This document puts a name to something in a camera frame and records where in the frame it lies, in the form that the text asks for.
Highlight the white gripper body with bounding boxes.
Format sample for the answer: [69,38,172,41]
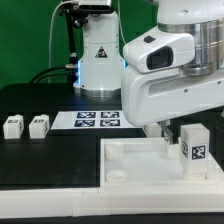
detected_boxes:
[121,66,224,127]

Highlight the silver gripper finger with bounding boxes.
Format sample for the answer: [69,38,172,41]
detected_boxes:
[160,121,173,144]

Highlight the white square table top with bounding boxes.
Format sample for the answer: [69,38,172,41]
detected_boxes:
[100,138,218,195]

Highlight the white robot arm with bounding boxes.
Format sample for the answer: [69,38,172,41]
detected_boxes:
[76,0,224,127]

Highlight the white marker sheet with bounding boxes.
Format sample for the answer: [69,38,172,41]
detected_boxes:
[51,110,133,130]

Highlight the white L-shaped fence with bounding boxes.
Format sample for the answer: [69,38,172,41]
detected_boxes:
[0,153,224,219]

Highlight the black cables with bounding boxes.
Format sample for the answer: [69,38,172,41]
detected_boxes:
[29,65,79,84]

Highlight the black camera stand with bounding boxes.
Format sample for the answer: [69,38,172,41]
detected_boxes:
[58,0,88,64]

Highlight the white cable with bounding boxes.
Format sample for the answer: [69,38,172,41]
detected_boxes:
[47,0,80,84]

